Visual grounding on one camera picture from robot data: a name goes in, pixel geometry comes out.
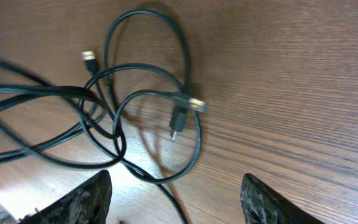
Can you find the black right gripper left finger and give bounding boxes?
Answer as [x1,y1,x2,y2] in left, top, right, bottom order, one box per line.
[20,170,112,224]

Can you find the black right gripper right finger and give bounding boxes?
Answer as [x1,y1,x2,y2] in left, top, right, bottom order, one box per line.
[240,173,323,224]

